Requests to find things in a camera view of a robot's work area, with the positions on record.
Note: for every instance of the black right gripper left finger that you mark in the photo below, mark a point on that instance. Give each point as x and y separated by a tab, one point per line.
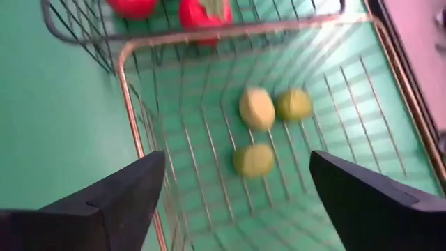
87	216

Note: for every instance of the red plush tomato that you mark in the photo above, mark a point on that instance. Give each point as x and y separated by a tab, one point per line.
198	15
134	7

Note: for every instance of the green plush lime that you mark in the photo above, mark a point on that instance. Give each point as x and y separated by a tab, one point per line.
294	104
254	161
257	108

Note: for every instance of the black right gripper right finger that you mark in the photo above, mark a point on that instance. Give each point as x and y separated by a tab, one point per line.
376	212

